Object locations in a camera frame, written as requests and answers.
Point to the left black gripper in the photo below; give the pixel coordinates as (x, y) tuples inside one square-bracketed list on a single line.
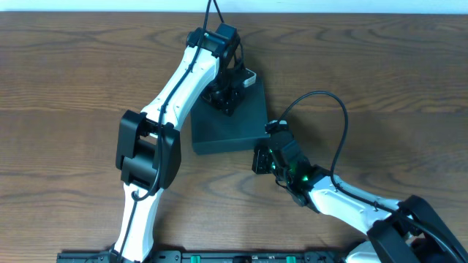
[(224, 101)]

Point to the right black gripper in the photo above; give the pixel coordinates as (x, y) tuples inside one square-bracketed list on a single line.
[(262, 161)]

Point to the black gift box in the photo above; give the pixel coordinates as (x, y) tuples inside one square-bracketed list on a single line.
[(215, 132)]

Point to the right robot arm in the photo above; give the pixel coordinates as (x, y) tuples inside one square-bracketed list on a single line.
[(397, 231)]

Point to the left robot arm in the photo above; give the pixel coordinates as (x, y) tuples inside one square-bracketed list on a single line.
[(149, 145)]

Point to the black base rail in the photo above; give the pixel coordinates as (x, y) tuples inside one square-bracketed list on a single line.
[(206, 257)]

